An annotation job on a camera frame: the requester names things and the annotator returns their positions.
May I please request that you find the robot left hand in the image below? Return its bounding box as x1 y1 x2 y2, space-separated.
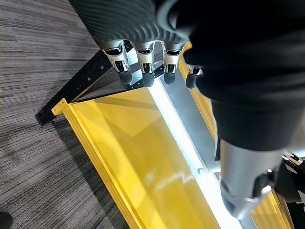
68 0 305 220

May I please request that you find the wide yellow shelf board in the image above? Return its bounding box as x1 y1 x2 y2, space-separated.
51 86 222 229

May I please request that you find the black sole-shaped part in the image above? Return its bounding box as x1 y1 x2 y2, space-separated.
274 148 305 206

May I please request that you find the robot dark foot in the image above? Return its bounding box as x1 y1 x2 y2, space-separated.
0 211 14 229

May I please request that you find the silver aluminium shelf rail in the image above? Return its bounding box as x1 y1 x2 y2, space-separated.
158 68 259 229

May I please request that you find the black perforated shelf post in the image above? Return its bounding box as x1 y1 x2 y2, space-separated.
35 40 168 127

